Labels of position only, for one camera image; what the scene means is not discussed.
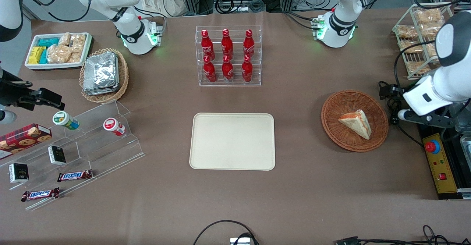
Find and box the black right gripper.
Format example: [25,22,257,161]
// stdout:
[0,68,66,111]

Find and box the triangular sandwich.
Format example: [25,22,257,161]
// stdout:
[338,109,372,140]

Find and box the oval light wicker basket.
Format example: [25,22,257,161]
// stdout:
[79,48,129,104]

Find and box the round brown wicker basket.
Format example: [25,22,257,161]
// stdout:
[321,90,389,153]

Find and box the cream plastic tray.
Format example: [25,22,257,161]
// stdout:
[189,113,276,171]

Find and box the green lid snack cup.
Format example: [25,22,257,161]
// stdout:
[52,111,80,130]

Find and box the white rectangular snack bin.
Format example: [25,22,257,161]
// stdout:
[24,32,92,70]

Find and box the yellow snack packet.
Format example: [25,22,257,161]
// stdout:
[28,46,45,65]

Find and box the yellow control box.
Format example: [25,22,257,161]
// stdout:
[422,133,458,194]

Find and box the red cookie box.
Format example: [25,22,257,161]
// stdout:
[0,123,52,160]

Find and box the clear bag of fried snacks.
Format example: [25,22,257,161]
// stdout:
[397,25,419,39]
[399,39,420,52]
[423,42,438,58]
[414,8,444,25]
[406,60,438,74]
[419,22,445,39]

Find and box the small black box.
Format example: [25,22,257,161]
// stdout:
[8,163,29,184]
[48,145,67,166]

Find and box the stack of foil packs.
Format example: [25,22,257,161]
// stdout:
[83,52,120,96]

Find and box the red lid snack cup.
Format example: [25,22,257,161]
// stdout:
[103,117,126,136]

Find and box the clear acrylic step shelf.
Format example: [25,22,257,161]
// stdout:
[0,100,146,211]

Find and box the snickers chocolate bar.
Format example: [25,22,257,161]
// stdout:
[57,170,93,182]
[21,187,60,202]

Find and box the red cola bottle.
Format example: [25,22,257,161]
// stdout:
[201,29,215,61]
[221,28,233,60]
[222,56,234,82]
[241,55,253,83]
[203,56,217,83]
[243,29,255,58]

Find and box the clear acrylic bottle rack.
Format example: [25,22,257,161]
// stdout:
[195,25,262,87]

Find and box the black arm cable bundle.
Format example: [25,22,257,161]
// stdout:
[378,41,442,148]

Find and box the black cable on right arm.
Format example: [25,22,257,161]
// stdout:
[22,0,92,22]

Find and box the white wire rack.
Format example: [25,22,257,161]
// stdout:
[392,3,455,80]

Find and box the black cable with connector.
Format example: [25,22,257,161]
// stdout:
[334,225,471,245]

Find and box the black looped cable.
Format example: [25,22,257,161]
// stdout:
[193,220,259,245]

